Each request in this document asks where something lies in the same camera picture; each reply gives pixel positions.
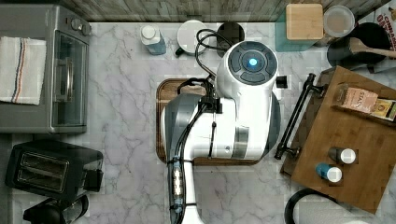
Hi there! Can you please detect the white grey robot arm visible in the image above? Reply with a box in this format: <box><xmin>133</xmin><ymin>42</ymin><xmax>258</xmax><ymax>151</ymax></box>
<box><xmin>161</xmin><ymin>40</ymin><xmax>278</xmax><ymax>224</ymax></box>

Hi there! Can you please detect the wooden drawer cabinet top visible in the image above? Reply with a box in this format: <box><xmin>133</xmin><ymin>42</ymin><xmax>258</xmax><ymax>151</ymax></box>
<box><xmin>291</xmin><ymin>66</ymin><xmax>395</xmax><ymax>214</ymax></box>

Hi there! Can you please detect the wooden cutting board under robot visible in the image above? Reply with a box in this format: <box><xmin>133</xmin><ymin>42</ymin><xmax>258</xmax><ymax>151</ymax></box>
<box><xmin>156</xmin><ymin>78</ymin><xmax>262</xmax><ymax>166</ymax></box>

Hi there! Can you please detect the black cup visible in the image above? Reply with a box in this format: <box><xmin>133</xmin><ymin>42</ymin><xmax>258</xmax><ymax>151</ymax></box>
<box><xmin>217</xmin><ymin>21</ymin><xmax>245</xmax><ymax>58</ymax></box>

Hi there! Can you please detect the blue bottle white cap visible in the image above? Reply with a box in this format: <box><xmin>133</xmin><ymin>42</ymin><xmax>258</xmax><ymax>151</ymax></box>
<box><xmin>140</xmin><ymin>25</ymin><xmax>166</xmax><ymax>55</ymax></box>

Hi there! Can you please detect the glass container bamboo lid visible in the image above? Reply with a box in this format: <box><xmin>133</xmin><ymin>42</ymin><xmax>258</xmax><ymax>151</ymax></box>
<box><xmin>275</xmin><ymin>4</ymin><xmax>324</xmax><ymax>52</ymax></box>

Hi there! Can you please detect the grey toaster oven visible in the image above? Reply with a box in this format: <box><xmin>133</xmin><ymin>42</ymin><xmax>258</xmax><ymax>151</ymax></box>
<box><xmin>1</xmin><ymin>4</ymin><xmax>91</xmax><ymax>133</ymax></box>

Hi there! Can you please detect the black paper towel holder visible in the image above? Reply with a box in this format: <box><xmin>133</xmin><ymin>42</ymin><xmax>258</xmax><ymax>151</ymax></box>
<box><xmin>284</xmin><ymin>189</ymin><xmax>336</xmax><ymax>224</ymax></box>

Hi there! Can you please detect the blue shaker white cap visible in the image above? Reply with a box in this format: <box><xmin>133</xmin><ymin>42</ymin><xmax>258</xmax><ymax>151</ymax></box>
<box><xmin>315</xmin><ymin>162</ymin><xmax>343</xmax><ymax>183</ymax></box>

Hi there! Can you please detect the white paper towel roll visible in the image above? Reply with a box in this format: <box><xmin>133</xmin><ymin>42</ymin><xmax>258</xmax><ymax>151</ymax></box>
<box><xmin>291</xmin><ymin>200</ymin><xmax>370</xmax><ymax>224</ymax></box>

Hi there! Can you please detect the black two-slot toaster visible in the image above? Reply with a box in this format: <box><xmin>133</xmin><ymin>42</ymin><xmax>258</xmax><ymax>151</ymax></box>
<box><xmin>5</xmin><ymin>140</ymin><xmax>104</xmax><ymax>202</ymax></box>

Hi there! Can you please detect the black pan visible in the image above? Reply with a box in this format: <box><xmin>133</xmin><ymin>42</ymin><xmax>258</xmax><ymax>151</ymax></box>
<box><xmin>327</xmin><ymin>22</ymin><xmax>391</xmax><ymax>70</ymax></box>

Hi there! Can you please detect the grey shaker white cap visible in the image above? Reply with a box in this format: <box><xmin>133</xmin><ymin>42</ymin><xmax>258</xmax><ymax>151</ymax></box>
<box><xmin>328</xmin><ymin>147</ymin><xmax>357</xmax><ymax>164</ymax></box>

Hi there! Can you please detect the clear round plastic lid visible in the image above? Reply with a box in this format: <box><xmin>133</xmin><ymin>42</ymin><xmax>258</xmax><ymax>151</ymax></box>
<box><xmin>324</xmin><ymin>6</ymin><xmax>355</xmax><ymax>37</ymax></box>

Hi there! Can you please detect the wooden spatula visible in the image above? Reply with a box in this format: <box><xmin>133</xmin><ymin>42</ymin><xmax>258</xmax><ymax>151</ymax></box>
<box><xmin>349</xmin><ymin>37</ymin><xmax>396</xmax><ymax>58</ymax></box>

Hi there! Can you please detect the black kettle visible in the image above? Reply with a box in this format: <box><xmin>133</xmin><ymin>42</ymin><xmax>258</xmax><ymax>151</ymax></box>
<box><xmin>23</xmin><ymin>195</ymin><xmax>89</xmax><ymax>224</ymax></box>

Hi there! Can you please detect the white striped dish towel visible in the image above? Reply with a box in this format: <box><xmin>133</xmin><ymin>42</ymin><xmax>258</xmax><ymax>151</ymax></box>
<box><xmin>0</xmin><ymin>36</ymin><xmax>47</xmax><ymax>105</ymax></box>

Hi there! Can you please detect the yellow tea box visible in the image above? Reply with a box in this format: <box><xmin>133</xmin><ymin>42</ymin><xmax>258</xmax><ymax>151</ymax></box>
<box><xmin>371</xmin><ymin>98</ymin><xmax>396</xmax><ymax>122</ymax></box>

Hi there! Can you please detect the cereal box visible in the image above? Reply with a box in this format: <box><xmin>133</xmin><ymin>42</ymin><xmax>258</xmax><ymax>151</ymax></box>
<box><xmin>375</xmin><ymin>0</ymin><xmax>396</xmax><ymax>50</ymax></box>

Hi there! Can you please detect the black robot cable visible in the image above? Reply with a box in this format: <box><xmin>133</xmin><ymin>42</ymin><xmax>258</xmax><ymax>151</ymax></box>
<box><xmin>167</xmin><ymin>28</ymin><xmax>234</xmax><ymax>224</ymax></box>

